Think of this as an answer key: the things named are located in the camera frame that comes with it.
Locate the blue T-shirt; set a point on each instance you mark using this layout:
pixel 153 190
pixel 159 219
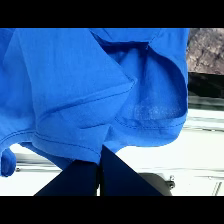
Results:
pixel 73 86

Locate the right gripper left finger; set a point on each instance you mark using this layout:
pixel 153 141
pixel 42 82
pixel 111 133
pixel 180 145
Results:
pixel 80 180

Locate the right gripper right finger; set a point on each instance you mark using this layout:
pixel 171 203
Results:
pixel 123 180

